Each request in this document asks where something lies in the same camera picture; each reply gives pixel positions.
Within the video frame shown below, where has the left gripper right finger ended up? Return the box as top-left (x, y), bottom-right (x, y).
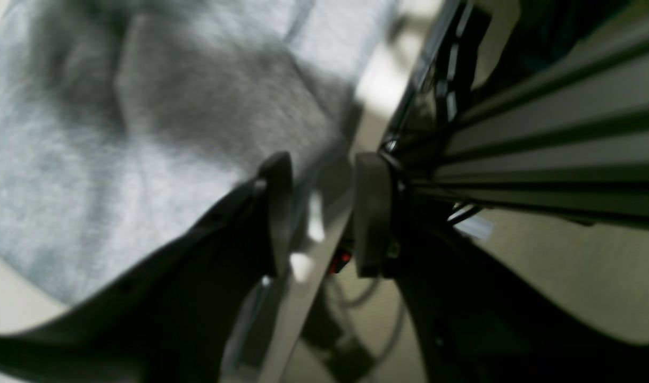
top-left (354, 152), bottom-right (649, 382)

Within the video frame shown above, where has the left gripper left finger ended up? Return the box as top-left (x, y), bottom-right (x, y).
top-left (0, 152), bottom-right (293, 382)

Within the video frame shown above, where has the grey T-shirt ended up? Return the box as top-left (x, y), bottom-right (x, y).
top-left (0, 1), bottom-right (397, 304)

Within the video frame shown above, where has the aluminium frame rail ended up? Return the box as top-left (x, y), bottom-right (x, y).
top-left (382, 1), bottom-right (649, 230)

